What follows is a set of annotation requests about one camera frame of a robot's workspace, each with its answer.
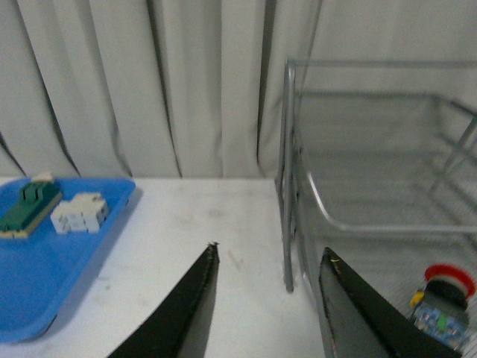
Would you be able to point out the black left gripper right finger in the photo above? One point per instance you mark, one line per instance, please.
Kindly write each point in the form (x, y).
(356, 321)

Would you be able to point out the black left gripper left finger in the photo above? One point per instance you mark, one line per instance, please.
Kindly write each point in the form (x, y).
(180, 325)

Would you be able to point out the red emergency push button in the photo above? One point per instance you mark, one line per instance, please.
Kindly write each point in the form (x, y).
(439, 308)

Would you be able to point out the white terminal block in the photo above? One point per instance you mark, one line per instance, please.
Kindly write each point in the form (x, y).
(86, 212)

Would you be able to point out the blue plastic tray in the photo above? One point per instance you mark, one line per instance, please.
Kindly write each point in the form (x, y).
(38, 273)

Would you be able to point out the white curtain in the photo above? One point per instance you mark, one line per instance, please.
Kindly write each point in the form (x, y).
(186, 88)

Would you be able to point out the grey wire mesh rack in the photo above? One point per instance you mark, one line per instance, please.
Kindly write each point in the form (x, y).
(377, 161)

